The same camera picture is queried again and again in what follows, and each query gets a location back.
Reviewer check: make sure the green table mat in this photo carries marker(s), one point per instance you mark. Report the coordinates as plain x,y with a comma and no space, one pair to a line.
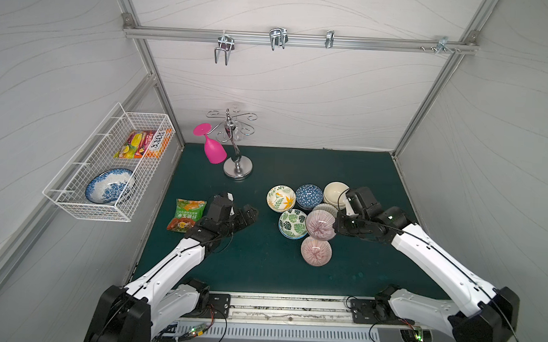
260,259

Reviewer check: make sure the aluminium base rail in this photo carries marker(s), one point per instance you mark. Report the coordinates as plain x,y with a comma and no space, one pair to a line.
304,309

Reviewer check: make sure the green snack packet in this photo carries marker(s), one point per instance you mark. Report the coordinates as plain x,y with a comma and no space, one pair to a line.
187,213

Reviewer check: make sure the double metal hook left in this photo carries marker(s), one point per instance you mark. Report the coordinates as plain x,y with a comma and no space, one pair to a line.
225,46

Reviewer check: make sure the blue triangle pattern bowl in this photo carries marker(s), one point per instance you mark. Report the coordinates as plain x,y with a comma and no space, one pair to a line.
309,196

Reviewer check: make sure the pink striped bowl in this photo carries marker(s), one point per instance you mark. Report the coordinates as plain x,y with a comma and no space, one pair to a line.
320,225
316,252

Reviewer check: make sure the white wire wall basket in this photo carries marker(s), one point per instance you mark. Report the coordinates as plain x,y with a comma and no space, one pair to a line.
95,156

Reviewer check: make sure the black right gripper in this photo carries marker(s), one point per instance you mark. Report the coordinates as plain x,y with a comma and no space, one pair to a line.
345,223

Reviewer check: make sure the double metal hook middle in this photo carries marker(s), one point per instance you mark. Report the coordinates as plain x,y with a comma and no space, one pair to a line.
278,37

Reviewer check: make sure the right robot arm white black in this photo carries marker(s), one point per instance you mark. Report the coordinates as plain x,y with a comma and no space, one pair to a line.
475,311

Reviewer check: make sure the green lattice pattern bowl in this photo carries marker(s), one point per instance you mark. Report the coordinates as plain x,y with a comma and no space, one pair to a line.
328,208

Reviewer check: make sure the cream bowl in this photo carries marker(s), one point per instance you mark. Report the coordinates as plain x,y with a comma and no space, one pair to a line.
335,194

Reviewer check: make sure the pink striped bowl front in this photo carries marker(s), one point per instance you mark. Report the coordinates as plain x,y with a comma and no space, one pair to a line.
316,252

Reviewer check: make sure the chrome glass holder stand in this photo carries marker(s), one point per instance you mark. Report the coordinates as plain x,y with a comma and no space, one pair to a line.
235,126

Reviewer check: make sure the single metal hook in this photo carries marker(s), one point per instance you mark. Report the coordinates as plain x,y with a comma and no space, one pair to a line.
329,39

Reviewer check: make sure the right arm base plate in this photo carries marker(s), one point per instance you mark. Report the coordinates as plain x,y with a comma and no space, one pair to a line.
369,311

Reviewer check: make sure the blue floral bowl in basket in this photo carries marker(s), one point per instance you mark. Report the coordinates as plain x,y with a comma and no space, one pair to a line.
112,186

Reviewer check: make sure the aluminium top rail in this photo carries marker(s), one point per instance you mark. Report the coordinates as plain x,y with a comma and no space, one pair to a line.
315,41

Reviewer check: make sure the yellow leaf pattern bowl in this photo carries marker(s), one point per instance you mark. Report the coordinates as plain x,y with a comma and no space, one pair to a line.
281,198

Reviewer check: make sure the green leaf bowl front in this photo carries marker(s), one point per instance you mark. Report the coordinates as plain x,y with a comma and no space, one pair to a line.
293,222

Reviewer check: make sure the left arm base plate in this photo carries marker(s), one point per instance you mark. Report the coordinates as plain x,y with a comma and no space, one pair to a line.
214,304

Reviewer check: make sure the double metal hook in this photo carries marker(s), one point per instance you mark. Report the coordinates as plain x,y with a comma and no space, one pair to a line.
225,46
278,37

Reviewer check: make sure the green leaf bowl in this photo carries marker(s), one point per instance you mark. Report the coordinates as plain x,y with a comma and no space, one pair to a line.
293,222
291,237

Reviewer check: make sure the colourful snack packet in basket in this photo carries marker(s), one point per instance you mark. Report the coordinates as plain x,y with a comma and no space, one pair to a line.
145,143

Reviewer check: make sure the pink plastic wine glass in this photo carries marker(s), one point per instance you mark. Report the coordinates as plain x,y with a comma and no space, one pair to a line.
214,151

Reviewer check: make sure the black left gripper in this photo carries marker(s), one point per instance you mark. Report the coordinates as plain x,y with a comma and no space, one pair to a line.
241,216

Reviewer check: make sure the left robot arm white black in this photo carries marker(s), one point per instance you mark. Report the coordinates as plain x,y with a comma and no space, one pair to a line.
141,310

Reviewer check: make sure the metal hook right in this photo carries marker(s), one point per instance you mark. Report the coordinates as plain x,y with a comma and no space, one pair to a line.
442,47

